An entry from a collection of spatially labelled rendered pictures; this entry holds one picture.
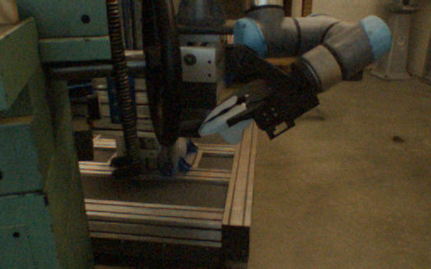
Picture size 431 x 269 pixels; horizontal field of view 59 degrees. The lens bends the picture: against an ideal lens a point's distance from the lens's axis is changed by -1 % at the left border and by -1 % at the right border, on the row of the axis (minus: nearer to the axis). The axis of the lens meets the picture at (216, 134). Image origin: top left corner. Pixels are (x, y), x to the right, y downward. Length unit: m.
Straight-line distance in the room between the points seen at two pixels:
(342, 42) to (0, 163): 0.53
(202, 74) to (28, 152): 0.65
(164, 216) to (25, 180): 0.84
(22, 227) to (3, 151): 0.10
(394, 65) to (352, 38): 3.60
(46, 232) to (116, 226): 0.81
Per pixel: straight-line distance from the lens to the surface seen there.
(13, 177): 0.50
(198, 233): 1.28
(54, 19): 0.59
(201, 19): 1.15
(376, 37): 0.71
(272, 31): 0.72
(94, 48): 0.57
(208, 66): 1.04
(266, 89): 0.65
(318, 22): 0.77
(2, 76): 0.37
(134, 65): 0.66
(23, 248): 0.55
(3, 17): 0.51
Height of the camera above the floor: 0.95
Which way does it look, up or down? 22 degrees down
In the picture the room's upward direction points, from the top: straight up
